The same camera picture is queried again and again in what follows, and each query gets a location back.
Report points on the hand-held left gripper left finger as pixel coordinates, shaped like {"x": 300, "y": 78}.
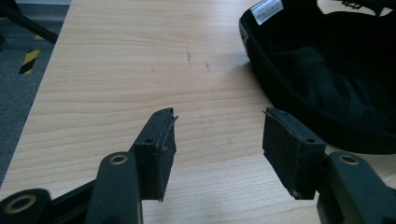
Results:
{"x": 154, "y": 161}

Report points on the yellow black hazard tape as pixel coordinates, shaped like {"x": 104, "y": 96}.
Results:
{"x": 29, "y": 61}

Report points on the black cap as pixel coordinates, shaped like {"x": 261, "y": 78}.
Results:
{"x": 327, "y": 81}

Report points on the black metal stand leg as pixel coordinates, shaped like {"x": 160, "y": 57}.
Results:
{"x": 28, "y": 24}

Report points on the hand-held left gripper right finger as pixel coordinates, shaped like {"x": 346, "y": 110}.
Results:
{"x": 289, "y": 155}

